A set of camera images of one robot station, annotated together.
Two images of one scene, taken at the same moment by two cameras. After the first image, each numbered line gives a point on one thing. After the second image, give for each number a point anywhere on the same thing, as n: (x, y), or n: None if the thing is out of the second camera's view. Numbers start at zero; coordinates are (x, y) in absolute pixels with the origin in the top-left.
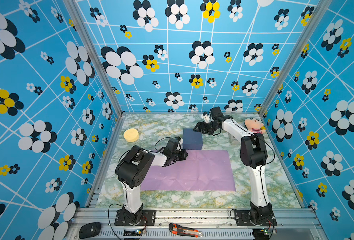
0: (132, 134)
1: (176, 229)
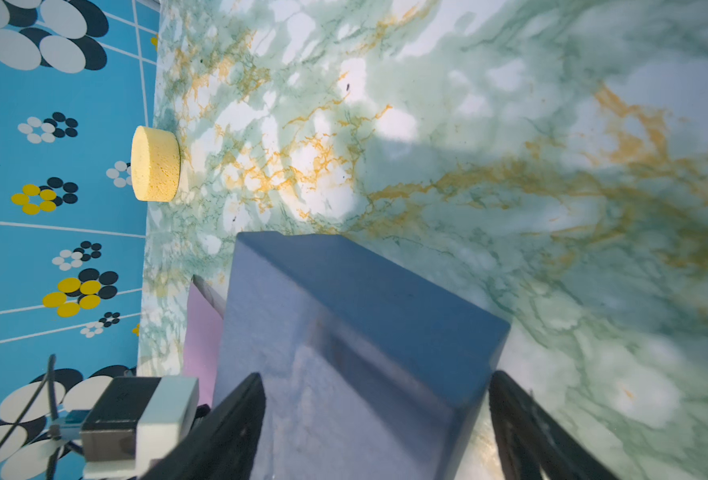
0: (155, 165)
1: None
